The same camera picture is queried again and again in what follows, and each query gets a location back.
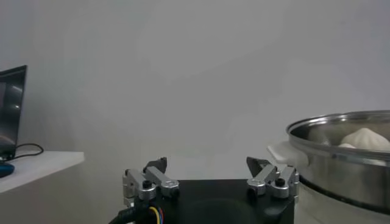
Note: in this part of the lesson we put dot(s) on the dark laptop screen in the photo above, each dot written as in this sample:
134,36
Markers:
12,106

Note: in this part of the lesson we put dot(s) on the white steamed baozi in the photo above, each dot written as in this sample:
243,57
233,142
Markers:
365,139
347,146

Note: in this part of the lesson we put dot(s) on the steel steamer pot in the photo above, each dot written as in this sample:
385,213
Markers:
286,153

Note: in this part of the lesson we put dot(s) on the stainless steel steamer basket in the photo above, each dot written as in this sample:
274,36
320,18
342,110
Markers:
341,173

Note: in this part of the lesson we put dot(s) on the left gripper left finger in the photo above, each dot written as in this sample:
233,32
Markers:
152,182

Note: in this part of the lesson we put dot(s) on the white side desk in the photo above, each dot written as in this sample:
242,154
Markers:
39,169

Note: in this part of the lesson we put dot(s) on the blue computer mouse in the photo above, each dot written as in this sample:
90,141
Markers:
5,170

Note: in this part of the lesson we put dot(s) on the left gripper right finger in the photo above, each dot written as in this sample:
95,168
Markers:
269,179

